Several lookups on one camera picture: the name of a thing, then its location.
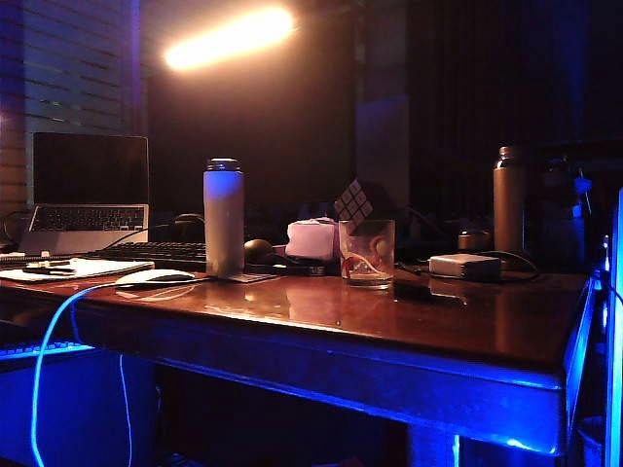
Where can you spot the Rubik's cube with dark frame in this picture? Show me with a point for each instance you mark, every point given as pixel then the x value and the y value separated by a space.
pixel 354 202

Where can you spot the clear glass cup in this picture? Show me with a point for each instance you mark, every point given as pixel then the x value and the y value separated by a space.
pixel 367 265

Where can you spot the pink and white tissue box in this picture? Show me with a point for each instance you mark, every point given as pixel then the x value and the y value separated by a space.
pixel 311 239

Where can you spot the dark flat pouch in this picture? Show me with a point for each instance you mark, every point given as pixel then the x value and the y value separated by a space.
pixel 306 268

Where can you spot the black computer mouse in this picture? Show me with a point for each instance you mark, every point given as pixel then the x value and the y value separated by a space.
pixel 258 249

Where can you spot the flat square coaster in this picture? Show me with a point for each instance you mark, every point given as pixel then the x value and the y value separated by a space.
pixel 249 277

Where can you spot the white insulated bottle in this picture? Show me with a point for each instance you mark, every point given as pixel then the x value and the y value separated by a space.
pixel 224 219

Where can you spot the wooden table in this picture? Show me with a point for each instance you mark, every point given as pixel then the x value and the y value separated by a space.
pixel 340 379

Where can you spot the black keyboard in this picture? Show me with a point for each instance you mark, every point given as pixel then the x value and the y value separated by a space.
pixel 158 251

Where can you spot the white power adapter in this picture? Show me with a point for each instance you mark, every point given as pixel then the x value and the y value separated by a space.
pixel 465 266

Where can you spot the small round metal tin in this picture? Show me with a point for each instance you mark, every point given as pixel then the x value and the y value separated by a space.
pixel 473 240

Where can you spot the white computer mouse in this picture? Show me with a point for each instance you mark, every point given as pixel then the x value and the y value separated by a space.
pixel 155 277

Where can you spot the dark metal bottle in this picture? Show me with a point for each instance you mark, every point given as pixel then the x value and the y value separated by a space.
pixel 510 204

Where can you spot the white notepad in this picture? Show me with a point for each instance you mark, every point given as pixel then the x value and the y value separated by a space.
pixel 109 267

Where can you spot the silver open laptop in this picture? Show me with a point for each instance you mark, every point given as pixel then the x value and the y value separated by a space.
pixel 90 170

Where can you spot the dark bag with tag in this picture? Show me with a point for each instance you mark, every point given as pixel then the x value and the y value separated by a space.
pixel 562 214

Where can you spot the dark pen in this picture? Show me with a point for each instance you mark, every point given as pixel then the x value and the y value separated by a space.
pixel 47 270

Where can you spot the backlit keyboard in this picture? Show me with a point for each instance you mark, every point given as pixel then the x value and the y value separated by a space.
pixel 45 349

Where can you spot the window blind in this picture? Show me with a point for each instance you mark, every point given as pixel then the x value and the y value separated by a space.
pixel 73 63

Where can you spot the white upright panel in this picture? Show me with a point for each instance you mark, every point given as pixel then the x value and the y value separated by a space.
pixel 615 316

